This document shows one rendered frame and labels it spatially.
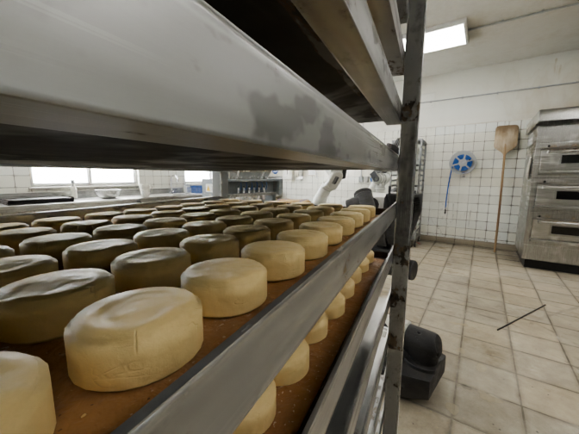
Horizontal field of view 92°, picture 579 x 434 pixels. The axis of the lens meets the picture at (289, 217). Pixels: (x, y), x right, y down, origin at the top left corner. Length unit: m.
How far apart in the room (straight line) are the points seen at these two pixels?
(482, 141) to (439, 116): 0.83
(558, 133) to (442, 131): 1.74
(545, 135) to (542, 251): 1.49
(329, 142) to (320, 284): 0.08
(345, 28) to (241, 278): 0.18
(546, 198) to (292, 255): 4.66
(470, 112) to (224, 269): 5.80
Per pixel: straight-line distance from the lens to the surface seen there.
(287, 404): 0.24
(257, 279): 0.16
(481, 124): 5.85
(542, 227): 4.84
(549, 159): 4.80
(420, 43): 0.61
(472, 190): 5.79
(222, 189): 0.74
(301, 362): 0.25
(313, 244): 0.25
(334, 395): 0.24
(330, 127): 0.16
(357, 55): 0.27
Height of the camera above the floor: 1.21
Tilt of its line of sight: 8 degrees down
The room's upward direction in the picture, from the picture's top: straight up
